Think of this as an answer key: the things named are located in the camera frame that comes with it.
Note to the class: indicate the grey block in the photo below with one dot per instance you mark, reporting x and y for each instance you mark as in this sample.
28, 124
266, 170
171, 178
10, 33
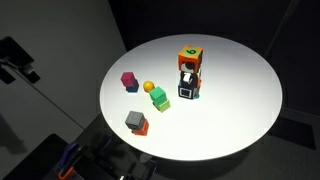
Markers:
135, 120

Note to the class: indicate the dark green block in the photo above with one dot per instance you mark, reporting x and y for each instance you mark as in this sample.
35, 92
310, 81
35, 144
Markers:
158, 95

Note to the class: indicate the light green block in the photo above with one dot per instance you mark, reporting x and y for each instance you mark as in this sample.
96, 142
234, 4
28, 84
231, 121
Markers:
163, 107

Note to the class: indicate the blue block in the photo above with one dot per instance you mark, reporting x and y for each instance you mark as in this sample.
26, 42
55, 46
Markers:
134, 88

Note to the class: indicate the magenta block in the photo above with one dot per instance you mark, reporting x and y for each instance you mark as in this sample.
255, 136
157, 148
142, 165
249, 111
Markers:
128, 79

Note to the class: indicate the orange block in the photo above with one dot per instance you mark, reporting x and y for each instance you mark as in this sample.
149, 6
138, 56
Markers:
143, 131

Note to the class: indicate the yellow ball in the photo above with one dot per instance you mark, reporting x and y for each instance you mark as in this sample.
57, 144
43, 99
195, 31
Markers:
148, 86

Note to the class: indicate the black white middle cube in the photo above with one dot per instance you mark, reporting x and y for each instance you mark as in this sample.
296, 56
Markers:
190, 78

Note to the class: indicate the black white cube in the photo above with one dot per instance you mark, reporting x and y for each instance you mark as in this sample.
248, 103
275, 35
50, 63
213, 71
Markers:
188, 93
190, 78

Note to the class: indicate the black white bottom cube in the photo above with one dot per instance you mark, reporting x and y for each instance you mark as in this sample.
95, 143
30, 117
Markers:
188, 93

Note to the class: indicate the orange number cube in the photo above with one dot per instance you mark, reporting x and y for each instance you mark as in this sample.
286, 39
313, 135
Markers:
190, 59

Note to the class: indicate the purple orange clamp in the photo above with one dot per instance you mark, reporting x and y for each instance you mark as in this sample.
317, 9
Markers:
70, 156

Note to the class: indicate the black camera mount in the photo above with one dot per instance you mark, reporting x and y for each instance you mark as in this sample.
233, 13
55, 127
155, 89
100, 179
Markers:
14, 56

